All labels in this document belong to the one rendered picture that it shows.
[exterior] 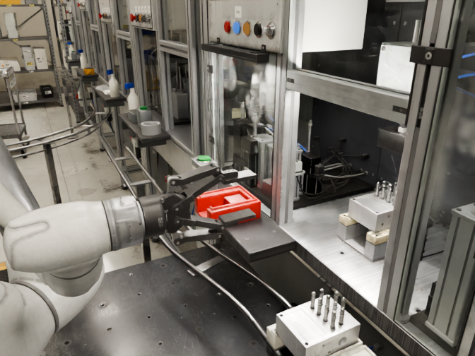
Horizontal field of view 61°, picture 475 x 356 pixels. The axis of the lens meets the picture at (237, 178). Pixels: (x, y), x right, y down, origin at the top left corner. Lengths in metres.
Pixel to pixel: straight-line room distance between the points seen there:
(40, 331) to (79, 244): 0.36
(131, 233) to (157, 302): 0.57
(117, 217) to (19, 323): 0.36
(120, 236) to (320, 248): 0.54
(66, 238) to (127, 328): 0.55
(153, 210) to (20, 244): 0.20
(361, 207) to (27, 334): 0.79
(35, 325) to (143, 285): 0.43
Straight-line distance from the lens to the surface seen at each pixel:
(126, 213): 0.70
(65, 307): 1.04
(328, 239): 1.10
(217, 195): 1.19
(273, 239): 1.08
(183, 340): 1.13
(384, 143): 1.03
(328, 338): 0.79
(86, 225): 0.68
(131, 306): 1.25
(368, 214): 1.02
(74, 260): 0.71
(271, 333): 0.86
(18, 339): 0.97
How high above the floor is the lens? 1.47
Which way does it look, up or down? 23 degrees down
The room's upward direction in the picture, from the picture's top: straight up
